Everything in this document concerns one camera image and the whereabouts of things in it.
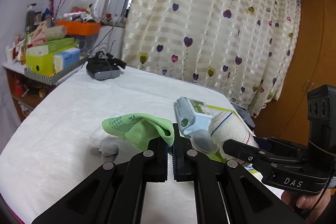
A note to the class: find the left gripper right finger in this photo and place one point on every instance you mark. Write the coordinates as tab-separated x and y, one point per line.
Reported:
192	165

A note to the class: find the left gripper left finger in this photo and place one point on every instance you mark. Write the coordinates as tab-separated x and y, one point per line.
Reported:
131	179

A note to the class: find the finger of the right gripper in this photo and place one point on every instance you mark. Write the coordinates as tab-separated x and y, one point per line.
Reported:
244	150
279	146

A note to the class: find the bright green sock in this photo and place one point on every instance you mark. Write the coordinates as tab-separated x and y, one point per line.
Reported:
139	129

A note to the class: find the cream bandage sock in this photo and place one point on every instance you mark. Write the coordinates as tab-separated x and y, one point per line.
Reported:
227	125

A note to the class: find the person's right hand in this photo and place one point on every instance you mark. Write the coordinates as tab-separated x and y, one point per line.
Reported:
307	202

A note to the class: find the lime green box tray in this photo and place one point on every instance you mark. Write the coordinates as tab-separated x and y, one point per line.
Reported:
217	155

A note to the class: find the dark clear-lid jar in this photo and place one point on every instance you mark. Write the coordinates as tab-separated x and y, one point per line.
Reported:
201	141

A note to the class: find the grey sock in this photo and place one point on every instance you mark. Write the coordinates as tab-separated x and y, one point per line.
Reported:
118	147

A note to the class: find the blue wet wipes pack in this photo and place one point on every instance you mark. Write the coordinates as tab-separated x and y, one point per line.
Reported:
193	115

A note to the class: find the wooden wardrobe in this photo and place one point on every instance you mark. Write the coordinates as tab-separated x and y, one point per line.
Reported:
312	65

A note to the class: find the white table cloth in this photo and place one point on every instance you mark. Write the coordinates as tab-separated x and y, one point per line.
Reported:
51	151

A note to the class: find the grey black VR headset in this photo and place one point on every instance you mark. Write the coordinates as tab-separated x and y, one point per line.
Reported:
104	66

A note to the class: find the heart patterned curtain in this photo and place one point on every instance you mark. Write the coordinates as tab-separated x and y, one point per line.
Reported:
241	48

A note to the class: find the striped tray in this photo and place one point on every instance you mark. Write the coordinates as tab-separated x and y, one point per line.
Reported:
59	77

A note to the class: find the blue tissue pack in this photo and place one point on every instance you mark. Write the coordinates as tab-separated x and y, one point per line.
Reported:
65	58

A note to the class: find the lime green cardboard box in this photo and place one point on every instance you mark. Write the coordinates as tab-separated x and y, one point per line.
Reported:
42	64

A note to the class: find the orange storage bin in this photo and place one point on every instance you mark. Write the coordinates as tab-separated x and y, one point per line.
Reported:
80	28

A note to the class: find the beige rolled towel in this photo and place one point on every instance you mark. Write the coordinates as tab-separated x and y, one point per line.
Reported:
49	33

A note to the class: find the black camera module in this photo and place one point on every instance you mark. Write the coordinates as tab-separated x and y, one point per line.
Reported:
321	117

